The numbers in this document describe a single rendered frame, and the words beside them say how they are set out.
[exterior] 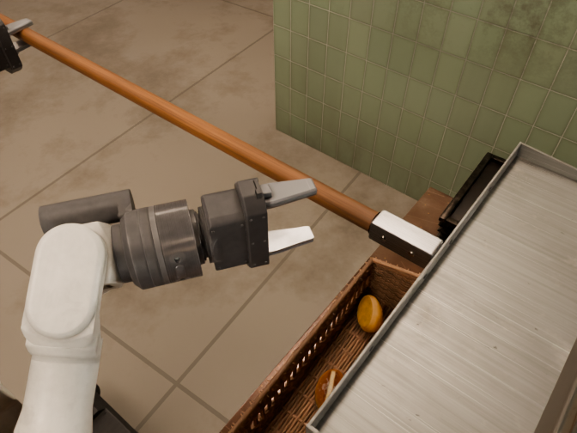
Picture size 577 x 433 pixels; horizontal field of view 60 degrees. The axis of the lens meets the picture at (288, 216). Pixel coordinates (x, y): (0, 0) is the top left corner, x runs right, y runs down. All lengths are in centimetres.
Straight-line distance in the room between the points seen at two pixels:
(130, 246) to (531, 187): 57
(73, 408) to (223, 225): 23
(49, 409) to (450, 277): 47
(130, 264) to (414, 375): 33
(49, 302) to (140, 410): 138
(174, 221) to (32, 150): 243
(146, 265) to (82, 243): 6
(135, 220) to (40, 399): 19
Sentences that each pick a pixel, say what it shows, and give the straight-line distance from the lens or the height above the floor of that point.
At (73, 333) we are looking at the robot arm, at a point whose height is 128.
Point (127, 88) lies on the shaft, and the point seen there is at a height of 120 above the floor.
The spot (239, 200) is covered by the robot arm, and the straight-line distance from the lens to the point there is 54.
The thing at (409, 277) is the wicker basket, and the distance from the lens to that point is 120.
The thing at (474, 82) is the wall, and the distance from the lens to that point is 199.
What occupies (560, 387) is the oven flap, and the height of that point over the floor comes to 141.
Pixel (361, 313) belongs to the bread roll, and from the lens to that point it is 126.
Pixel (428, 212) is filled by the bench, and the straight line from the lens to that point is 157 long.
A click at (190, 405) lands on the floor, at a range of 185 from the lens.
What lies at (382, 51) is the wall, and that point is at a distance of 212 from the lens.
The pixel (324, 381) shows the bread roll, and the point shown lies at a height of 64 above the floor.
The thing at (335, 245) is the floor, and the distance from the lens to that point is 218.
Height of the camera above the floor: 170
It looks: 48 degrees down
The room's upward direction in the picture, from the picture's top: straight up
